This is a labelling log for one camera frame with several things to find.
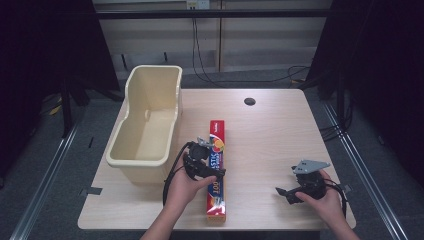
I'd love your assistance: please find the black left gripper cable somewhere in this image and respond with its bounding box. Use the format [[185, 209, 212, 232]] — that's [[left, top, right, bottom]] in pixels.
[[162, 141, 195, 207]]

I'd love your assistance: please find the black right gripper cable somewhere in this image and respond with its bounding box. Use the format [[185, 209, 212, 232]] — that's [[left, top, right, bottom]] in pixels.
[[323, 178, 350, 218]]

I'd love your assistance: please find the black metal stand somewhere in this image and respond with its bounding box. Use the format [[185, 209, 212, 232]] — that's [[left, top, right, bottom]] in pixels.
[[59, 75, 76, 140]]

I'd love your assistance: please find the cream plastic bin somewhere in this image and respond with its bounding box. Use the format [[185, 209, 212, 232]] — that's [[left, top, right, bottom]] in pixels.
[[105, 64, 184, 185]]

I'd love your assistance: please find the white wall socket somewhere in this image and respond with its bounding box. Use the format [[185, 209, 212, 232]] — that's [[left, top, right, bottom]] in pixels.
[[186, 0, 211, 10]]

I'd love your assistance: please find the red plastic wrap box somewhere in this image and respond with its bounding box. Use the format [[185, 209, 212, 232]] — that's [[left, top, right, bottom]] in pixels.
[[206, 119, 227, 223]]

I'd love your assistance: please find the black horizontal bar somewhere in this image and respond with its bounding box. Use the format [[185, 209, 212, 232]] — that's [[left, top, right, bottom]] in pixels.
[[95, 8, 334, 20]]

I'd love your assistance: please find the metal floor rail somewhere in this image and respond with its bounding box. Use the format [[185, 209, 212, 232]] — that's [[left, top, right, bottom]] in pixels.
[[322, 102, 409, 240], [9, 121, 82, 240]]

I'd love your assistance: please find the long black floor cable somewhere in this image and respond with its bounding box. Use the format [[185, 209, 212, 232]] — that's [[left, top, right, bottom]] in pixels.
[[191, 17, 312, 85]]

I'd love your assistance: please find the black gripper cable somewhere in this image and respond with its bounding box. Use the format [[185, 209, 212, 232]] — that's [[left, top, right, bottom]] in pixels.
[[323, 178, 350, 218], [162, 141, 195, 207]]

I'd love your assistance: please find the person's left hand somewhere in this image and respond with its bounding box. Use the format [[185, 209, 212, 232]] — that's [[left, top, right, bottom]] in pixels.
[[164, 155, 218, 210]]

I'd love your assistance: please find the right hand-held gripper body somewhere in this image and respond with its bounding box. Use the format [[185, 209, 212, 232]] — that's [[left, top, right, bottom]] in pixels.
[[290, 159, 332, 201]]

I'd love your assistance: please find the bundle of black cables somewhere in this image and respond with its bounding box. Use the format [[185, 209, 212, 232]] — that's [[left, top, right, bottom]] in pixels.
[[318, 123, 345, 144]]

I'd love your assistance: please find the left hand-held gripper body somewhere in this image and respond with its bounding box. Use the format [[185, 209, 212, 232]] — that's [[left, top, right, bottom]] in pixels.
[[182, 136, 217, 182]]

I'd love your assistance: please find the black curtain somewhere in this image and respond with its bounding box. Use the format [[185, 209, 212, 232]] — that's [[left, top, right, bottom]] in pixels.
[[304, 0, 424, 188], [0, 0, 121, 188]]

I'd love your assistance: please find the person's right hand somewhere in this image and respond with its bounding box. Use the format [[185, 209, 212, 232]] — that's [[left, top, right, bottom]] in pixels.
[[294, 170, 347, 228]]

